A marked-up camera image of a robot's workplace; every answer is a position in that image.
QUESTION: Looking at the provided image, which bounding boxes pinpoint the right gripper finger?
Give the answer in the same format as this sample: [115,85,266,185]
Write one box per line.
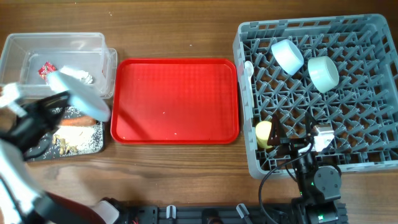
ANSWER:
[305,112,318,136]
[267,114,285,146]

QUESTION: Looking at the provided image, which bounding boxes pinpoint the yellow cup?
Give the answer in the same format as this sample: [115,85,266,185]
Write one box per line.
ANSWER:
[255,121,272,149]

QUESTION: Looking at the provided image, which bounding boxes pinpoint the large light blue plate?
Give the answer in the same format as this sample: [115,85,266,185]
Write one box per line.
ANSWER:
[46,71,111,122]

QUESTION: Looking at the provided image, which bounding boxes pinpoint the orange carrot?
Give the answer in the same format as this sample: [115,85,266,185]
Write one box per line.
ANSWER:
[59,116,96,126]

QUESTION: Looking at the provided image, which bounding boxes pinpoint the white tissue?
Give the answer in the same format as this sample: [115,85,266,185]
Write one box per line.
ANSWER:
[60,66,93,85]

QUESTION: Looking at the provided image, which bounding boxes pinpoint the red snack wrapper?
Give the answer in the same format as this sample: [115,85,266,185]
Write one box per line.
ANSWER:
[38,61,57,82]

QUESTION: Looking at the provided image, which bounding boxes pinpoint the peanut shells food scraps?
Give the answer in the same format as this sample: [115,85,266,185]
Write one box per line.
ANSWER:
[55,126,95,155]

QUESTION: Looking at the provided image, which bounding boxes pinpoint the mint green bowl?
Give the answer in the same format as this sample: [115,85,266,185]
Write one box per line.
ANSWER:
[308,56,340,93]

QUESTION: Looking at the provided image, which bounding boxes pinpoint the light blue small bowl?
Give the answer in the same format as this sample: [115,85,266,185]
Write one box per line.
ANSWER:
[271,39,304,76]

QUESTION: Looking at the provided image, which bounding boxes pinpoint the white plastic spoon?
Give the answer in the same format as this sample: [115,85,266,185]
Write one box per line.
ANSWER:
[244,61,254,108]

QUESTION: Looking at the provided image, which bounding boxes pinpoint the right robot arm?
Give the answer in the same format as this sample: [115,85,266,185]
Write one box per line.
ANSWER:
[261,113,342,223]

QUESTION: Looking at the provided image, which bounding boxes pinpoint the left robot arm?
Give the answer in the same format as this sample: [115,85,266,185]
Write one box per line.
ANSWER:
[1,90,124,223]

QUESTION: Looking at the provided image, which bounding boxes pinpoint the grey dishwasher rack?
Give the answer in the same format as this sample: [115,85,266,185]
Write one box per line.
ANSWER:
[233,14,397,179]

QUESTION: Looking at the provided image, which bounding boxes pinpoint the black tray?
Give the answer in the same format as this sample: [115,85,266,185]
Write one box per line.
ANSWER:
[24,120,105,161]

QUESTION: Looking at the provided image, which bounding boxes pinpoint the clear plastic bin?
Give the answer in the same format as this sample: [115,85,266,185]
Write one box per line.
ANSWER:
[1,32,118,99]

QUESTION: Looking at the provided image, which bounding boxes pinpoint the red serving tray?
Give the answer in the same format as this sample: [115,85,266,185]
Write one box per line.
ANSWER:
[110,58,239,144]

